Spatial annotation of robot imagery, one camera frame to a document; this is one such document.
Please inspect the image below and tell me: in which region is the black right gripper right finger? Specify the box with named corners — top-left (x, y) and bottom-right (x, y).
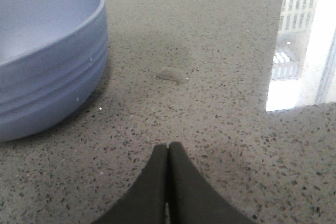
top-left (169, 142), bottom-right (253, 223)

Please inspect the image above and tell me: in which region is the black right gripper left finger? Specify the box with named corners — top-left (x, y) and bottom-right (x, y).
top-left (93, 144), bottom-right (168, 223)

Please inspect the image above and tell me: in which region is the light blue ribbed bowl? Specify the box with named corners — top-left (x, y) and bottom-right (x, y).
top-left (1, 0), bottom-right (108, 142)

